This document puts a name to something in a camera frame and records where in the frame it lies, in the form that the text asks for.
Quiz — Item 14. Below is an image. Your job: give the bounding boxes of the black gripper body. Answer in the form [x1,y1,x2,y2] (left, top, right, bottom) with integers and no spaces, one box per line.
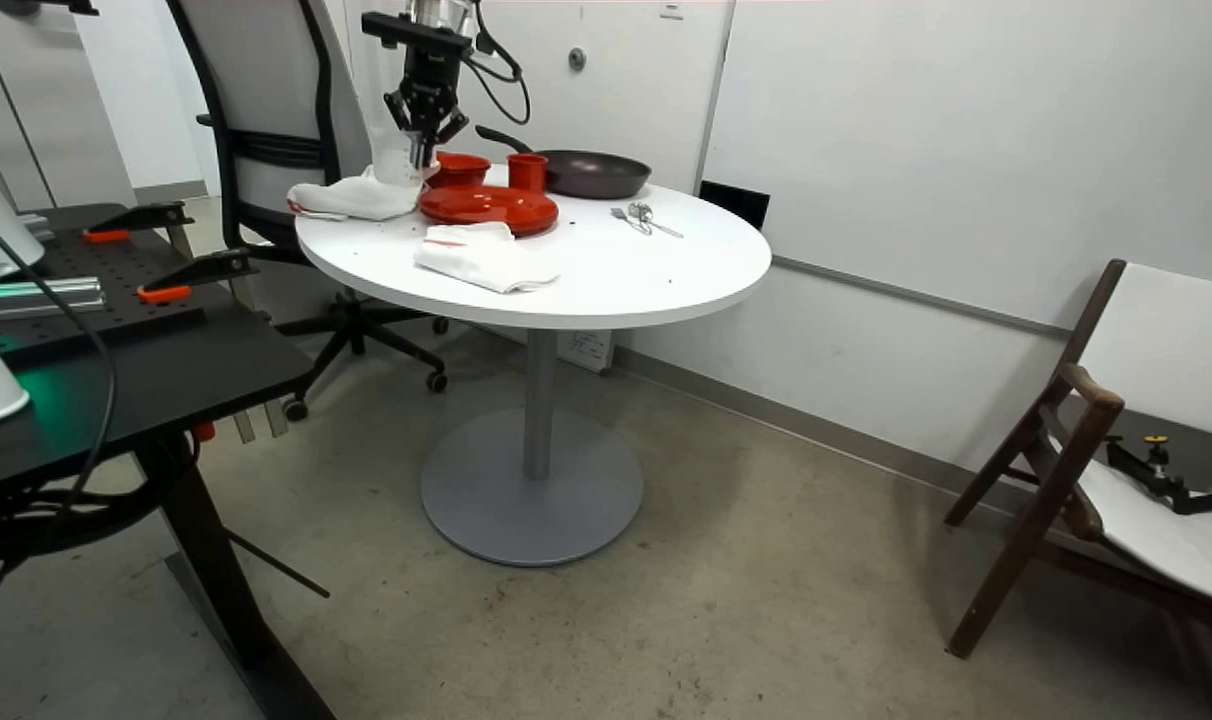
[379,49,473,135]

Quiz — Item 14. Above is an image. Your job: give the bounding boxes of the clear plastic measuring jug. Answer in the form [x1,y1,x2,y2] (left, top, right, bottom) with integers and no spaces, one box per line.
[373,128,433,188]

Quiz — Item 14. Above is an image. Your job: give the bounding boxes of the red bowl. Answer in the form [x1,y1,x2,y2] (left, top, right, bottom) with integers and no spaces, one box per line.
[426,149,497,192]
[499,188,566,244]

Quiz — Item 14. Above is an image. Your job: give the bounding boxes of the red plate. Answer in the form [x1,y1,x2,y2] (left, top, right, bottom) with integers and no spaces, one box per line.
[417,181,517,230]

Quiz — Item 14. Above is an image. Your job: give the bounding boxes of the red cup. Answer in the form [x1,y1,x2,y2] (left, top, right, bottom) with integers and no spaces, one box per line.
[504,149,552,196]

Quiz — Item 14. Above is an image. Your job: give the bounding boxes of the white towel with red stripes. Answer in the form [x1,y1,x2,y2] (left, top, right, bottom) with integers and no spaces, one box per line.
[286,166,426,230]

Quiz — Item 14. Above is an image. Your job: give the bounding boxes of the white paper sheets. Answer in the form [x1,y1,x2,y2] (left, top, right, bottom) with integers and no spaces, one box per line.
[414,221,568,299]

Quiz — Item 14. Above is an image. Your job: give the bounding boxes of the black mesh office chair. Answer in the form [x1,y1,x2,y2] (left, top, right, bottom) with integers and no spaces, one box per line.
[160,0,456,425]

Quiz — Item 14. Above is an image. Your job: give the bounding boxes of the black frying pan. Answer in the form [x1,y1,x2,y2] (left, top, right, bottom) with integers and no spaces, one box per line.
[473,124,658,203]

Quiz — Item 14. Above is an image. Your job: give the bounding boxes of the silver spoon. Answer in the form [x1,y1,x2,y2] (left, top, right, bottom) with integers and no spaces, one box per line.
[608,201,660,239]
[626,201,688,244]

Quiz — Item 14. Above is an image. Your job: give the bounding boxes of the black orange bar clamp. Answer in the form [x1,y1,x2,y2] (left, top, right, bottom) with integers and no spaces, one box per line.
[132,250,255,312]
[75,201,201,252]

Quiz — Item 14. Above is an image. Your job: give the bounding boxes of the black robot desk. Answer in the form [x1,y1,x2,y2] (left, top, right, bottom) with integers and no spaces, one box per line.
[0,196,339,720]

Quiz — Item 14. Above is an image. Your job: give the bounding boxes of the wooden folding chair white canvas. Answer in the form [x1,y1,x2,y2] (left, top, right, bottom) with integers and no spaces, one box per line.
[943,257,1212,663]

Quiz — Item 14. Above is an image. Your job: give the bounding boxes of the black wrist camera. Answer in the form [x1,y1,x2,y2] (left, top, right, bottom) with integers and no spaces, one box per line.
[356,9,481,61]

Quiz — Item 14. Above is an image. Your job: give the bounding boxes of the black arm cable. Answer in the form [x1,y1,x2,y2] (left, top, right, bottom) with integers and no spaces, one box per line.
[460,0,537,133]

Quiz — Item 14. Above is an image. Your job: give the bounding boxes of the white round pedestal table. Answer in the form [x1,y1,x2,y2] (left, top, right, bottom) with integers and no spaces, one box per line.
[292,155,777,574]

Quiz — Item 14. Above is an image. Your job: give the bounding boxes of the black wall box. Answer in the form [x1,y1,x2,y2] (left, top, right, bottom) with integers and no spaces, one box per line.
[696,176,777,235]

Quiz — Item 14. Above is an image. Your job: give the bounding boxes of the black cable on desk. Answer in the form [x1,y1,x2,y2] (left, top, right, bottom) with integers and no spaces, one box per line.
[0,192,126,624]

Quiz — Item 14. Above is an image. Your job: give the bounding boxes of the aluminium extrusion rail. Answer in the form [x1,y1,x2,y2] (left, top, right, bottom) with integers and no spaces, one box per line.
[0,271,108,323]

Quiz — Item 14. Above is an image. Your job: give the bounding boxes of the black clamp mount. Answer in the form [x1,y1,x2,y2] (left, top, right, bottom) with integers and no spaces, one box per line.
[1102,431,1212,522]

